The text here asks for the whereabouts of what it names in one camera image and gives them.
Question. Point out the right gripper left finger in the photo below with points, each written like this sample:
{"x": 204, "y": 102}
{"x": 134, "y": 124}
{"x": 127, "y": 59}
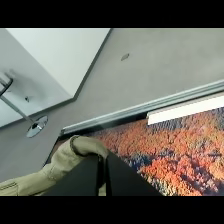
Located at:
{"x": 83, "y": 180}

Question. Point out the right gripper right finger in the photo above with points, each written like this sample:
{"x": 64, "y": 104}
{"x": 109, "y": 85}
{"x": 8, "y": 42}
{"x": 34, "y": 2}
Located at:
{"x": 126, "y": 181}

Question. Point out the pale green long-sleeved shirt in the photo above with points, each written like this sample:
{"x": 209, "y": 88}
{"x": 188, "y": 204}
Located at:
{"x": 60, "y": 163}

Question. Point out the chrome stool with round base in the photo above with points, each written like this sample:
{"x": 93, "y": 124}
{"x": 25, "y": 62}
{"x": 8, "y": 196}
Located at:
{"x": 36, "y": 126}

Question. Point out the silver frame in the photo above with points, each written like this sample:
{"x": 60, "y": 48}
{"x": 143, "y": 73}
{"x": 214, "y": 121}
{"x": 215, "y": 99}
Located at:
{"x": 133, "y": 112}

